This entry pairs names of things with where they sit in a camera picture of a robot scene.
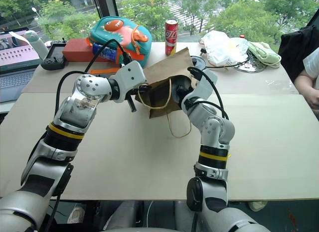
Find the dark window frame post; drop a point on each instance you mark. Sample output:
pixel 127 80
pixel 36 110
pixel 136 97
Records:
pixel 104 5

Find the person's white shirt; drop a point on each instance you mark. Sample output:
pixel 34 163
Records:
pixel 312 62

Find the red rectangular box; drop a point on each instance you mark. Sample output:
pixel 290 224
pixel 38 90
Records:
pixel 77 48

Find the black handheld controller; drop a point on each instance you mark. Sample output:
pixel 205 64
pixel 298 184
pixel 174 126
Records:
pixel 56 55

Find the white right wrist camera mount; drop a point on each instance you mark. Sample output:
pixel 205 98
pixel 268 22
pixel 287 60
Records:
pixel 208 83

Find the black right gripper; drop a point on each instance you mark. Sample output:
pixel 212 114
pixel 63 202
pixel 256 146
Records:
pixel 186 87

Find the blue printed pouch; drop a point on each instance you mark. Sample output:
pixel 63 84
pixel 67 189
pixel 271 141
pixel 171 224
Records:
pixel 103 52

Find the teal dinosaur kids backpack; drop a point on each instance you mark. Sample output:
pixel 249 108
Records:
pixel 119 30

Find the open grey laptop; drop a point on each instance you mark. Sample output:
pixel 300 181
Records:
pixel 15 74

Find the brown paper bag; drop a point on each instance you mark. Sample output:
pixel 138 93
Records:
pixel 159 69

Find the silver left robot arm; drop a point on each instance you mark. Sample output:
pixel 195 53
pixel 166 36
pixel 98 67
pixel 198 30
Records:
pixel 84 92

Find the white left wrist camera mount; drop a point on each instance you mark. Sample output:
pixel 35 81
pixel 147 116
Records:
pixel 130 73

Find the round grey table grommet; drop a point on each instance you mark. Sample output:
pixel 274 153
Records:
pixel 199 62

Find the white bottle with teal cap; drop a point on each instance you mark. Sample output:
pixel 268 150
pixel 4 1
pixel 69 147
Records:
pixel 38 46

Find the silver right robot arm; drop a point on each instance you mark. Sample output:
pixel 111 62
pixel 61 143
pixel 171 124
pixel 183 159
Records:
pixel 214 127

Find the white sneaker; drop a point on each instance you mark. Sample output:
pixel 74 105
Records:
pixel 258 205
pixel 76 213

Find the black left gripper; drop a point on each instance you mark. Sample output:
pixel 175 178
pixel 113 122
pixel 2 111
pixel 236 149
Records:
pixel 134 90

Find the grey rounded robot leg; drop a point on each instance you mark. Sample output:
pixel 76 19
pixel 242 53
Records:
pixel 185 217
pixel 124 214

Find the red cola can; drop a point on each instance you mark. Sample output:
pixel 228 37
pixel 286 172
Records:
pixel 171 37

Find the pale green cloth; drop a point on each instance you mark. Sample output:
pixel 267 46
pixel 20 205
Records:
pixel 264 55

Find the white plastic bag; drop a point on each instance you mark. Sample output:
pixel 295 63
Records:
pixel 221 47

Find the person's bare forearm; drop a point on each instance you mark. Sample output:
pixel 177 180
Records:
pixel 306 87

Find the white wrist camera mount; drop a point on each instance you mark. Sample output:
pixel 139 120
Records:
pixel 130 73
pixel 208 83

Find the round silver metal disc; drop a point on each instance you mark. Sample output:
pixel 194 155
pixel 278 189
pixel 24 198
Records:
pixel 249 68

